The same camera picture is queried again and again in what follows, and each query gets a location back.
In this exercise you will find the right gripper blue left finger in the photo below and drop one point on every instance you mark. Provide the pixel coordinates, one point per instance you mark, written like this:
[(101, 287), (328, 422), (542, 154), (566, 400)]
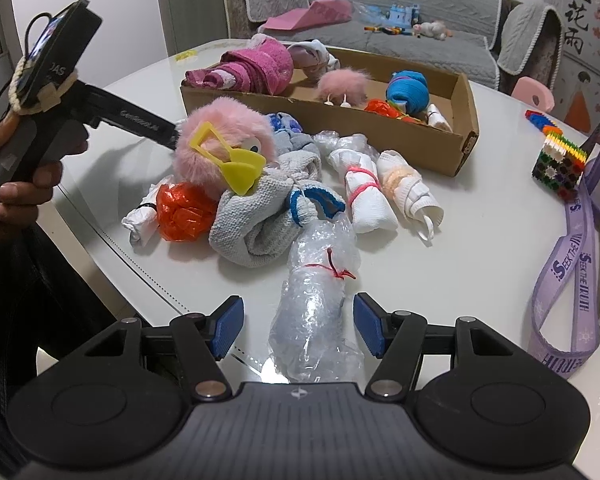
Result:
[(201, 341)]

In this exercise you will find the white rag under orange bag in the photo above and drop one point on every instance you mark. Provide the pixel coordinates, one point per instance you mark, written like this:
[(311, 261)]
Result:
[(141, 223)]

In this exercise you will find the white sock pink band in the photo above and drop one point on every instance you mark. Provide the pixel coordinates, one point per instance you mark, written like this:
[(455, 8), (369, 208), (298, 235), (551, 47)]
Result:
[(354, 160)]

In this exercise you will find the magenta towel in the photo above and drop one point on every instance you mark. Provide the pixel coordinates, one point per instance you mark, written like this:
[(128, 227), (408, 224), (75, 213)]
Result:
[(263, 66)]

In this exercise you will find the blue orange toy blocks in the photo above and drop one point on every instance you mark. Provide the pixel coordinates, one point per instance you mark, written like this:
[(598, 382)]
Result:
[(543, 123)]

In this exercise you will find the white plush toy on sofa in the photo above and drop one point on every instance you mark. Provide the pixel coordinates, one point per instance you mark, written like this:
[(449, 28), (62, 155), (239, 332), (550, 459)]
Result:
[(435, 30)]

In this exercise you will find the white grey sock in box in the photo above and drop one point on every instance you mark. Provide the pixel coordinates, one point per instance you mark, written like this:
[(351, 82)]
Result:
[(313, 58)]

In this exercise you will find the pink cushion on sofa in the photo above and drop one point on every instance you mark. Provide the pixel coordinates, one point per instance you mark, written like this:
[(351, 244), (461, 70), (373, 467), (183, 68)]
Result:
[(318, 13)]

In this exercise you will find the orange plastic bag ball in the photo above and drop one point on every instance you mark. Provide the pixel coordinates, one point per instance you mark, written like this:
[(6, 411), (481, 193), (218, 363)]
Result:
[(184, 212)]

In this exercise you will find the blue sock roll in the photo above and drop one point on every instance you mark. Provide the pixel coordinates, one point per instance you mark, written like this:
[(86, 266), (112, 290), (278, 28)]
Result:
[(408, 91)]

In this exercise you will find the grey blue sock bundle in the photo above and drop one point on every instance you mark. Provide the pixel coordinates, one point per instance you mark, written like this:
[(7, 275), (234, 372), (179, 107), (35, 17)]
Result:
[(289, 135)]

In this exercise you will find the grey sofa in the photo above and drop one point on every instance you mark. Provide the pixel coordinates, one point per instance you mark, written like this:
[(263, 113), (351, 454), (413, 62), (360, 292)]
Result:
[(492, 42)]

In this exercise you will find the phone on left gripper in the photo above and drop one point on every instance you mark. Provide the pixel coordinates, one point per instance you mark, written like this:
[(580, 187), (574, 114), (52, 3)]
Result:
[(46, 73)]

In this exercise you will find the orange bag in box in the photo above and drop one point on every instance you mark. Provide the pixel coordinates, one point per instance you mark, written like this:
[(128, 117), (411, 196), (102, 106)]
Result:
[(387, 109)]

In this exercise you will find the small pink pompom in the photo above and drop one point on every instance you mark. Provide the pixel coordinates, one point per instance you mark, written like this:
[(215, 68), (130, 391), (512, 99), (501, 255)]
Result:
[(343, 85)]

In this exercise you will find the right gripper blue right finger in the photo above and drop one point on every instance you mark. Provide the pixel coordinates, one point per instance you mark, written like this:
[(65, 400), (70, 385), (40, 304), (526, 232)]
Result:
[(396, 340)]

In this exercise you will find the pink fluffy plush yellow glasses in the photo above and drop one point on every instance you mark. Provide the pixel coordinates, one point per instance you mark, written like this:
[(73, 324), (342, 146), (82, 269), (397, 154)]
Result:
[(209, 131)]

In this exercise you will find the colourful block cube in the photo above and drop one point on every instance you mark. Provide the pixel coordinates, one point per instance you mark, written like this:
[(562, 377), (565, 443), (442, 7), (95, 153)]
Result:
[(559, 166)]

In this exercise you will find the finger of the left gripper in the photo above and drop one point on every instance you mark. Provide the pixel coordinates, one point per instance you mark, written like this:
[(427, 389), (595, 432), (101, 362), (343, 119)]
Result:
[(131, 118)]

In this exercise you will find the clear bubble wrap roll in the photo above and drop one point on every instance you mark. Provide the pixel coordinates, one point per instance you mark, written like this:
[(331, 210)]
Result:
[(306, 337)]

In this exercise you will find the pink child chair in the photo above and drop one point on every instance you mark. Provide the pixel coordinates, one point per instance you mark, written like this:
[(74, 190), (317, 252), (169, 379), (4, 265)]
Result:
[(534, 93)]

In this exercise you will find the white sock peach band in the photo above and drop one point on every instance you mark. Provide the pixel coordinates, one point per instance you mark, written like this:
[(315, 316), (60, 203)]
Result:
[(403, 184)]

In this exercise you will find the white sock roll in box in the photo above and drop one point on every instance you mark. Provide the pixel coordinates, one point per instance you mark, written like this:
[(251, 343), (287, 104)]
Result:
[(436, 119)]

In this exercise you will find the blue toy on sofa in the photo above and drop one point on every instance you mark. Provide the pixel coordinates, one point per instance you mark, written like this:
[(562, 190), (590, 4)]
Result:
[(400, 15)]

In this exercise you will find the cardboard box tray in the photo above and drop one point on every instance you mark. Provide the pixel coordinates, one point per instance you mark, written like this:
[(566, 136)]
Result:
[(424, 146)]

